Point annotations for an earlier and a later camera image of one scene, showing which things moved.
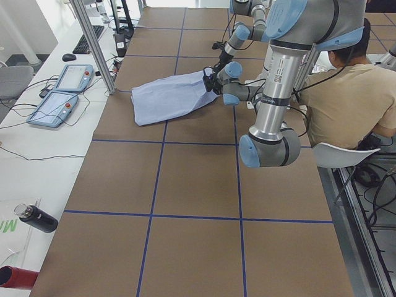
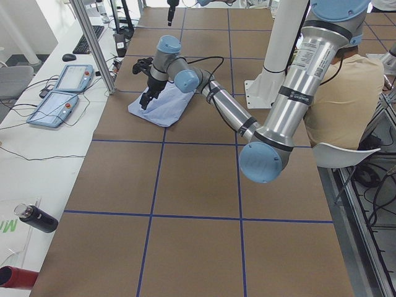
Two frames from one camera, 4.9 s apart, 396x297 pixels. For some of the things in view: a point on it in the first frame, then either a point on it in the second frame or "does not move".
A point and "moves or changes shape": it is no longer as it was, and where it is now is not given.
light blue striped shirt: (164, 99) moves or changes shape
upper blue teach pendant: (75, 78) does not move
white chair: (333, 157) does not move
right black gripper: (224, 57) -> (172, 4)
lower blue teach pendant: (54, 109) does not move
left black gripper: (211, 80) -> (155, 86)
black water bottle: (37, 218) does not move
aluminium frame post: (80, 9) does not move
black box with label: (120, 39) does not move
